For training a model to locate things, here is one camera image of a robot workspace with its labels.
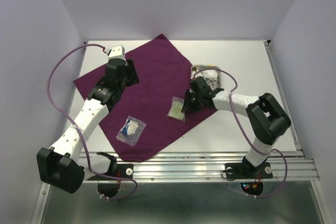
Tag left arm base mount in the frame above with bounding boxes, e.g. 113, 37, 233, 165
85, 152, 138, 201

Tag steel instrument tray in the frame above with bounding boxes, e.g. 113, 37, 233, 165
191, 65, 222, 90

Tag blue-white gauze packet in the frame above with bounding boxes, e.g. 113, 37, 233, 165
116, 116, 146, 146

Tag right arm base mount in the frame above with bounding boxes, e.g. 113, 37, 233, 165
222, 155, 274, 197

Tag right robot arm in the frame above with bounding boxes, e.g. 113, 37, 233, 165
182, 77, 291, 177

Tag purple cloth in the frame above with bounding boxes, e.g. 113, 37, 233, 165
88, 35, 215, 162

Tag small steel scissors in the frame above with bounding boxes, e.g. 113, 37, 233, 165
207, 78, 218, 90

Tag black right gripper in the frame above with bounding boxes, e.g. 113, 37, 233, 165
180, 89, 202, 112

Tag green-white packet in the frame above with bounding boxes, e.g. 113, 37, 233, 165
167, 97, 185, 122

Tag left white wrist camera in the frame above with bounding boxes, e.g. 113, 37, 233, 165
108, 45, 126, 61

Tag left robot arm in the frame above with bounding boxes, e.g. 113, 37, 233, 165
37, 58, 139, 194

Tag white gauze pad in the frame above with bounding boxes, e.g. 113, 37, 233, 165
201, 69, 218, 79

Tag aluminium front rail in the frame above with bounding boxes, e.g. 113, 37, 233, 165
41, 152, 321, 183

